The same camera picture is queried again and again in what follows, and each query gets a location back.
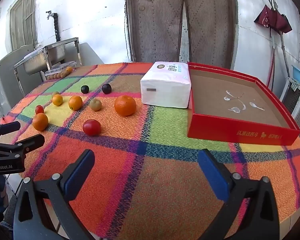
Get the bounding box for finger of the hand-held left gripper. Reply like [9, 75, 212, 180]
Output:
[0, 134, 45, 159]
[0, 121, 21, 142]

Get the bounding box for large navel orange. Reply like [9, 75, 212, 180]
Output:
[114, 95, 137, 117]

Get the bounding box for large red tomato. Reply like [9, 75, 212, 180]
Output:
[82, 119, 101, 136]

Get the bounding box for red hose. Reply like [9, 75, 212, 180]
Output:
[268, 47, 275, 88]

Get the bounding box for clear plastic container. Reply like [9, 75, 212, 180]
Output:
[45, 61, 77, 81]

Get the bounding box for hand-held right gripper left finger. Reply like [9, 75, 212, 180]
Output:
[13, 149, 95, 240]

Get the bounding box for small yellow-green fruit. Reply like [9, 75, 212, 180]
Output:
[89, 98, 102, 111]

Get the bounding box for red cardboard box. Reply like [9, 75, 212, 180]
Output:
[187, 62, 300, 146]

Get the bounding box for white air conditioner unit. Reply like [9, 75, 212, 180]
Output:
[280, 77, 300, 130]

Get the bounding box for green framed window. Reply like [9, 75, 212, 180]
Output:
[9, 0, 39, 52]

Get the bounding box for cluster of brown kiwis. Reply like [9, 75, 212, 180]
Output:
[48, 71, 67, 80]

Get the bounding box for dark red folded umbrella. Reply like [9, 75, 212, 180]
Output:
[254, 4, 293, 34]

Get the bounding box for ribbed metal door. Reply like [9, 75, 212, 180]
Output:
[124, 0, 238, 64]

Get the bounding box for stainless steel sink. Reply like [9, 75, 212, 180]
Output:
[14, 37, 80, 83]

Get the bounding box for white tissue pack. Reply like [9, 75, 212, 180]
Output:
[140, 61, 192, 109]

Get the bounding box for black water pipe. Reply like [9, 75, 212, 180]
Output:
[53, 14, 61, 42]

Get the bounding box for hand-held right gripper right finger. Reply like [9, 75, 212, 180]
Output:
[198, 149, 280, 240]

